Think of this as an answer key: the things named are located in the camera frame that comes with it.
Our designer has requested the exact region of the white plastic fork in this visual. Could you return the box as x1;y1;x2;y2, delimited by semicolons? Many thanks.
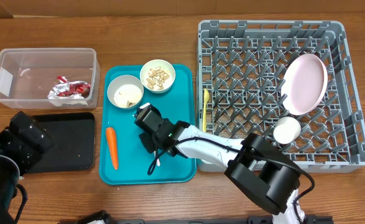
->
154;151;160;167

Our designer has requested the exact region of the white bowl with peanuts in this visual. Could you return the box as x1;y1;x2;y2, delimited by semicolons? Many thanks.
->
140;59;176;93

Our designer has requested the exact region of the yellow plastic spoon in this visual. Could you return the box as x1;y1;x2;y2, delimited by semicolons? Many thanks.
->
202;88;210;132

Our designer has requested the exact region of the red silver foil wrapper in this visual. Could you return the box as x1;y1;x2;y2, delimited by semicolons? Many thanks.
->
49;76;91;97

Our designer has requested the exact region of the white cup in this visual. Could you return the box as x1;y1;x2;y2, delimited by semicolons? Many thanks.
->
273;116;301;144

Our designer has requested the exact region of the white round plate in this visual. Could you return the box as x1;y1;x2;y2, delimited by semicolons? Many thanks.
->
281;54;328;116

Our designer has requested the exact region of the white napkin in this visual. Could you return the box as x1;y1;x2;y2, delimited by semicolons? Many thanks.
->
47;90;87;107

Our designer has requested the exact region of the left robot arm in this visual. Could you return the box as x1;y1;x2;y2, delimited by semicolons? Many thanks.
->
0;111;55;223

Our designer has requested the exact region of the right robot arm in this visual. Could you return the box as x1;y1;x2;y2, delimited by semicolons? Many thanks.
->
134;103;305;223

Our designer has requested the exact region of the grey dishwasher rack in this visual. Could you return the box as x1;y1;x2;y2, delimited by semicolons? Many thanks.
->
196;20;365;172

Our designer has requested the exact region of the teal serving tray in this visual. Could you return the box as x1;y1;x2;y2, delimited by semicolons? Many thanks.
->
99;64;196;185

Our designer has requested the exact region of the orange carrot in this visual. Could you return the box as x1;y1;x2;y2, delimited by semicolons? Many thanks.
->
106;127;119;170

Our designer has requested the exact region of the grey bowl with rice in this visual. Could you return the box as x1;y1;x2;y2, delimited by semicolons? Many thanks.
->
106;75;144;110

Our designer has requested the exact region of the black tray bin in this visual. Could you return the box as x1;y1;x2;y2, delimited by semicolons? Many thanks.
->
28;112;95;174

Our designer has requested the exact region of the clear plastic bin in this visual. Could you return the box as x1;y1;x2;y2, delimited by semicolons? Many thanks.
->
0;48;100;110

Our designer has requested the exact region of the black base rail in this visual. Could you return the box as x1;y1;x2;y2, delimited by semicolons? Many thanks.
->
57;210;335;224

